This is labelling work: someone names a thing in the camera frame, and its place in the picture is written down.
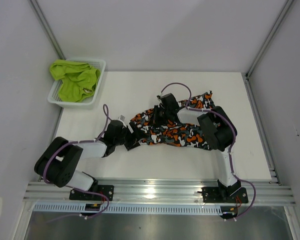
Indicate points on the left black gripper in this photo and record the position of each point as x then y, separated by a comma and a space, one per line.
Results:
131, 145

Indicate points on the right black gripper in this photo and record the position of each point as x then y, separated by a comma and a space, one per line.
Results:
157, 122

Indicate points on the orange camouflage shorts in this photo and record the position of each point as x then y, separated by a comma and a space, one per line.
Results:
173, 132

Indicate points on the green shorts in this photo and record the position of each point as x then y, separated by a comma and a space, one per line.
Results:
79, 79

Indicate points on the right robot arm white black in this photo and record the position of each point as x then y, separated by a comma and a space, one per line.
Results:
218, 131

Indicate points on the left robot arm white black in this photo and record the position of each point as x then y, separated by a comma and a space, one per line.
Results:
58, 164

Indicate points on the white plastic basket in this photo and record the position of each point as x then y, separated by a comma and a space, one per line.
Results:
87, 103

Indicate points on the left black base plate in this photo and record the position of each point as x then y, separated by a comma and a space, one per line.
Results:
106, 190

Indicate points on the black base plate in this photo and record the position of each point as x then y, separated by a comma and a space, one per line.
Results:
215, 195
106, 190

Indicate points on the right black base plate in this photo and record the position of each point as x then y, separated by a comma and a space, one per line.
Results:
215, 195

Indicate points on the slotted cable duct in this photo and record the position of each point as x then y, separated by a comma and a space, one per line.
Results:
120, 208

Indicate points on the right aluminium frame post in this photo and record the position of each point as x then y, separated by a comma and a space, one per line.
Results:
284, 12

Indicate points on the aluminium frame post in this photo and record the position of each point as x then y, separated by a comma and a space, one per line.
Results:
46, 28
284, 12

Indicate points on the aluminium mounting rail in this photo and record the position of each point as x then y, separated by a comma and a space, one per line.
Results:
166, 192

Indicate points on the left aluminium frame post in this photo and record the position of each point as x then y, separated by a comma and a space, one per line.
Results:
46, 28

